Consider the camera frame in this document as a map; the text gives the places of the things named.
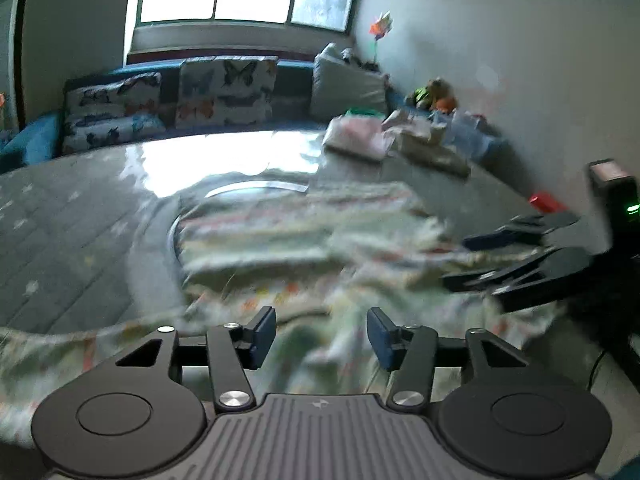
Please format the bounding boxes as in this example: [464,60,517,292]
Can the folded pink clothes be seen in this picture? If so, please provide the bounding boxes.
[324,114,397,162]

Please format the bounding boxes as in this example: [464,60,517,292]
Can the orange paper flower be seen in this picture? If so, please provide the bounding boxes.
[368,10,394,61]

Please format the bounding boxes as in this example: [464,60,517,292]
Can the grey pillow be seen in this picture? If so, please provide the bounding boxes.
[309,42,391,122]

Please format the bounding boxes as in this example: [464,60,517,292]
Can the clear plastic bag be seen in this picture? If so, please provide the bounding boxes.
[440,109,502,157]

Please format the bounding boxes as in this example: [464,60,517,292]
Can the plush toy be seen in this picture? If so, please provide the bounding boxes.
[404,76,459,112]

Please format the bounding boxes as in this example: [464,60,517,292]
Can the floral printed garment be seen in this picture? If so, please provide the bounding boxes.
[0,180,566,453]

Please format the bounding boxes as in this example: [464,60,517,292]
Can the round table inset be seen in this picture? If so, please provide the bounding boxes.
[167,177,311,266]

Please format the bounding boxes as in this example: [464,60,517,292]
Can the butterfly print cushion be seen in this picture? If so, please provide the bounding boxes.
[175,56,279,129]
[61,72,167,155]

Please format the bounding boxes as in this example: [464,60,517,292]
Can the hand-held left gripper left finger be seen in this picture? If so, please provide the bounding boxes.
[114,306,277,412]

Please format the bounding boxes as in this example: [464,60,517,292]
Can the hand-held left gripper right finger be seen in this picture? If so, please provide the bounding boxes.
[366,307,531,409]

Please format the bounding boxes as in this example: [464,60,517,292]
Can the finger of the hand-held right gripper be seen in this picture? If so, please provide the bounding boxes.
[462,211,581,251]
[440,247,596,313]

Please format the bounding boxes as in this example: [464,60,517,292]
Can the blue sofa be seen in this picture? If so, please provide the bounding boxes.
[0,56,501,173]

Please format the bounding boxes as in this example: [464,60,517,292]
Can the small red object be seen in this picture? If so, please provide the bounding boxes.
[530,192,569,214]

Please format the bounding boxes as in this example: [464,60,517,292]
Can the folded beige clothes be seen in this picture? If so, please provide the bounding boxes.
[384,109,472,179]

